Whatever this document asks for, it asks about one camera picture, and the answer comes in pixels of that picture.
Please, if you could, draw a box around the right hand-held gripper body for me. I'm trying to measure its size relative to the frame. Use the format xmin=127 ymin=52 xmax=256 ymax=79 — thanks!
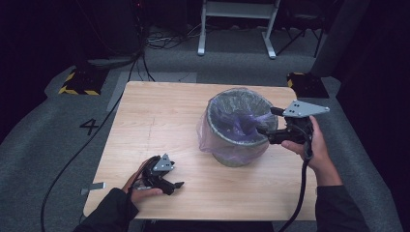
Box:
xmin=266 ymin=99 xmax=331 ymax=145

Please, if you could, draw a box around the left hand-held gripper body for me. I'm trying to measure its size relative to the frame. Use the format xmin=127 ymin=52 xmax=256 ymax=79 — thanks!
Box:
xmin=138 ymin=153 xmax=177 ymax=194

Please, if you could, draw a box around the purple plastic trash bag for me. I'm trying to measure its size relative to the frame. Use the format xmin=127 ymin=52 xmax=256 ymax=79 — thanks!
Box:
xmin=195 ymin=87 xmax=279 ymax=164

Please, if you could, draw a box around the green trash bin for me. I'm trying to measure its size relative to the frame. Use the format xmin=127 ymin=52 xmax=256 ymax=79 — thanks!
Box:
xmin=205 ymin=88 xmax=279 ymax=168

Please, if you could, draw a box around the person's left hand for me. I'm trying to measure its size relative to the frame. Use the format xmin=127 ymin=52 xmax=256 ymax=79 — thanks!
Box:
xmin=121 ymin=157 xmax=164 ymax=205

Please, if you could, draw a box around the person's right hand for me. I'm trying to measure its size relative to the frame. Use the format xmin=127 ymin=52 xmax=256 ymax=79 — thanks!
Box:
xmin=280 ymin=115 xmax=331 ymax=175

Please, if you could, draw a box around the black yellow-striped stand base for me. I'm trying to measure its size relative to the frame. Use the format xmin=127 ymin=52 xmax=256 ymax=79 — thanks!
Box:
xmin=58 ymin=67 xmax=109 ymax=97
xmin=286 ymin=72 xmax=331 ymax=100

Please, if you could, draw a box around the black tripod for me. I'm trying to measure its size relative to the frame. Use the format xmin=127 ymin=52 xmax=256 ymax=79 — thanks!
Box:
xmin=276 ymin=6 xmax=325 ymax=59

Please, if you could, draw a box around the grey column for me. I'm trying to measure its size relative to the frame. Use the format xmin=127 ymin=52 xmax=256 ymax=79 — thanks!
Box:
xmin=309 ymin=0 xmax=372 ymax=78

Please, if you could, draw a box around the white metal stand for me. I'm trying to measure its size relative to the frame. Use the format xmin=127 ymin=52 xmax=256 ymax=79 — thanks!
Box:
xmin=196 ymin=0 xmax=281 ymax=60

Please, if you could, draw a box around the left hand-held gripper cable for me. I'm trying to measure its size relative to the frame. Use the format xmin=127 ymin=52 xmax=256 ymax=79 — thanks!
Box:
xmin=128 ymin=155 xmax=161 ymax=194

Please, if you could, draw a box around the hand-held gripper cable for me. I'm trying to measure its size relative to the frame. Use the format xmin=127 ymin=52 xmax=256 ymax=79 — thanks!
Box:
xmin=278 ymin=124 xmax=315 ymax=232
xmin=128 ymin=155 xmax=161 ymax=194

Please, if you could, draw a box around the right hand-held gripper cable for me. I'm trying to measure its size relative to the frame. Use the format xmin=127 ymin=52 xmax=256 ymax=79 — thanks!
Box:
xmin=278 ymin=124 xmax=315 ymax=232

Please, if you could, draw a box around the metal table bracket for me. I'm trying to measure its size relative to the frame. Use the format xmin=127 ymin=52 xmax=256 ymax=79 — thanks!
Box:
xmin=79 ymin=181 xmax=106 ymax=196

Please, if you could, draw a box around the black floor cable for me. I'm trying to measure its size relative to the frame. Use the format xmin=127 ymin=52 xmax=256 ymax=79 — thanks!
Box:
xmin=40 ymin=51 xmax=144 ymax=232

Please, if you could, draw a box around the bundle of floor cables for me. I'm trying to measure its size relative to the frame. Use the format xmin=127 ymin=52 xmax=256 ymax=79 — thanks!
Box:
xmin=144 ymin=22 xmax=202 ymax=51

